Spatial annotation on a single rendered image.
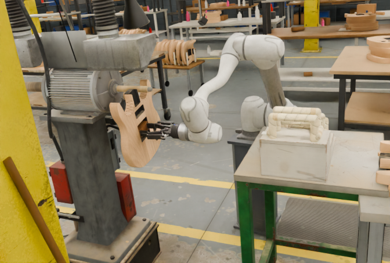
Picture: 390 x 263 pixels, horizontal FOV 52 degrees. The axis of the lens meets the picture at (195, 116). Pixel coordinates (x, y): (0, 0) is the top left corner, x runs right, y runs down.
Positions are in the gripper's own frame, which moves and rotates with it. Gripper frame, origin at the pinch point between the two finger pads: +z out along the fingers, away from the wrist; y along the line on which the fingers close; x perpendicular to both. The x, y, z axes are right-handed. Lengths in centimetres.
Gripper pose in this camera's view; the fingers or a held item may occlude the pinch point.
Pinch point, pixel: (144, 129)
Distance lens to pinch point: 205.4
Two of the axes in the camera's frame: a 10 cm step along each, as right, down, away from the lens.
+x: -1.6, -8.7, -4.7
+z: -9.2, -0.4, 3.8
